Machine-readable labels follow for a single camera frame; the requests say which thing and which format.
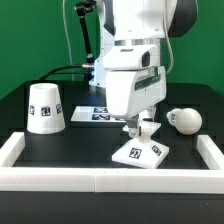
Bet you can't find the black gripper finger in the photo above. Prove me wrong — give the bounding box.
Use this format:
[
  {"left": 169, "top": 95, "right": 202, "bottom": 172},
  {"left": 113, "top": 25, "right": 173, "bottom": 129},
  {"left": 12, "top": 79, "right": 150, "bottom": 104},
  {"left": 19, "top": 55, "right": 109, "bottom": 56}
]
[
  {"left": 146, "top": 106, "right": 156, "bottom": 120},
  {"left": 126, "top": 118, "right": 138, "bottom": 138}
]

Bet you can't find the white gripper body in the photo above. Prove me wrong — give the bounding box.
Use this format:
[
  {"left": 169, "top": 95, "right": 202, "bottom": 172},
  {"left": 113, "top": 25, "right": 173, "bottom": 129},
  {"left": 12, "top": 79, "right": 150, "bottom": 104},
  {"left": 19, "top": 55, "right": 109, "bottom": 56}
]
[{"left": 103, "top": 45, "right": 166, "bottom": 119}]

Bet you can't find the white lamp base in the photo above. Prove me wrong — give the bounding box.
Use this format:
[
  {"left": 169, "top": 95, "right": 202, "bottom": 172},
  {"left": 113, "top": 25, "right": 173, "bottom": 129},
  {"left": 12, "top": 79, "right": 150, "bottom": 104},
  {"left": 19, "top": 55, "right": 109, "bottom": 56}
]
[{"left": 112, "top": 121, "right": 169, "bottom": 169}]

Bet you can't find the white lamp bulb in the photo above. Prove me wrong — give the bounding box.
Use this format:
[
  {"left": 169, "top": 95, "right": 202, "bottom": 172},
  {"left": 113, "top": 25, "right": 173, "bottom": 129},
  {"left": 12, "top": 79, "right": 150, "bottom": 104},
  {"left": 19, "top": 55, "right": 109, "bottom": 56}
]
[{"left": 166, "top": 108, "right": 202, "bottom": 135}]

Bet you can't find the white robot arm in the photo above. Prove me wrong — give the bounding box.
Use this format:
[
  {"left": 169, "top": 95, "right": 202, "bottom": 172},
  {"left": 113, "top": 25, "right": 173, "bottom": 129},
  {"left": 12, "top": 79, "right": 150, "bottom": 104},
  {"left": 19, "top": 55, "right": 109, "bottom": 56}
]
[{"left": 103, "top": 0, "right": 198, "bottom": 138}]

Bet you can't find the white marker plate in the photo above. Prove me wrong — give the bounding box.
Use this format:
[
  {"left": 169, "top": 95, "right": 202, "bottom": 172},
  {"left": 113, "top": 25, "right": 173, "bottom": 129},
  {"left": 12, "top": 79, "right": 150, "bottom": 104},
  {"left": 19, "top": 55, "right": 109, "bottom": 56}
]
[{"left": 71, "top": 106, "right": 124, "bottom": 123}]

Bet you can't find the black cable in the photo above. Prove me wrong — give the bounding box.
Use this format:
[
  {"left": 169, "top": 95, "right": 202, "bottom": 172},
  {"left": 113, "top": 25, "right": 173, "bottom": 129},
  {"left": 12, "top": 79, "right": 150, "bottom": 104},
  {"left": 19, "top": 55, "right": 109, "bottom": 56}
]
[{"left": 38, "top": 64, "right": 98, "bottom": 82}]

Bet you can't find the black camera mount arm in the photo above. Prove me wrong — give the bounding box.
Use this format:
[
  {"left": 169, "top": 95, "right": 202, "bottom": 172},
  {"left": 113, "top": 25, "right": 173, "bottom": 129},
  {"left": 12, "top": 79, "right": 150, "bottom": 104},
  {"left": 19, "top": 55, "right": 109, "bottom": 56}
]
[{"left": 75, "top": 0, "right": 96, "bottom": 64}]

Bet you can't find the white U-shaped fence frame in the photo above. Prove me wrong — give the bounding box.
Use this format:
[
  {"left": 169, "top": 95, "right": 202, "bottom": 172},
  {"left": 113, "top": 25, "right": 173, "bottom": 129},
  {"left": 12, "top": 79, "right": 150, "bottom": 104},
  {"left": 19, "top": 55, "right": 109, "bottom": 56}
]
[{"left": 0, "top": 132, "right": 224, "bottom": 194}]

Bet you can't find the grey cable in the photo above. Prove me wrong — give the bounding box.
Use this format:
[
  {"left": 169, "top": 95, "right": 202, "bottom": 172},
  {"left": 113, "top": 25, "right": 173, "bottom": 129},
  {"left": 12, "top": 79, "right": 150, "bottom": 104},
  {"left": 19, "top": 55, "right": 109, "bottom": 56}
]
[{"left": 61, "top": 0, "right": 76, "bottom": 82}]

